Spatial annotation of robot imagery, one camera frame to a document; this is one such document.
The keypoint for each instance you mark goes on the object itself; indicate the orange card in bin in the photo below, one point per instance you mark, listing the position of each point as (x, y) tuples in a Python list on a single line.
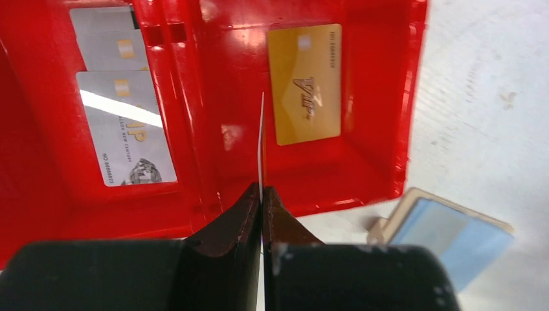
[(305, 72)]

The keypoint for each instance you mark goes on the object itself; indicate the gold striped credit card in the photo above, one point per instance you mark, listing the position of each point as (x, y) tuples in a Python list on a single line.
[(259, 149)]

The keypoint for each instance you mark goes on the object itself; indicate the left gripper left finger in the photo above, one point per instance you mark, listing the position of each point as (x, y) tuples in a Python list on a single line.
[(218, 266)]

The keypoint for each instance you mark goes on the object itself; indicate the silver card in bin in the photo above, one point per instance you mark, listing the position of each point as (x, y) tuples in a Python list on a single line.
[(103, 19), (114, 51)]

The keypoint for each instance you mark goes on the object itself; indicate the beige card holder wallet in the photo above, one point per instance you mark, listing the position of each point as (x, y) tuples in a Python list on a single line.
[(465, 241)]

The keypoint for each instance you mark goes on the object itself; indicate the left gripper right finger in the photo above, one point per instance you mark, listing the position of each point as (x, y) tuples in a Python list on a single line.
[(283, 236)]

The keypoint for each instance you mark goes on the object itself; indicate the red plastic bin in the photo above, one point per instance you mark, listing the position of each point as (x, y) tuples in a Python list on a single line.
[(209, 65)]

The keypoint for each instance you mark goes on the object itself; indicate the silver VIP credit card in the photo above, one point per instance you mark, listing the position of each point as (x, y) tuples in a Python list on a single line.
[(126, 127)]

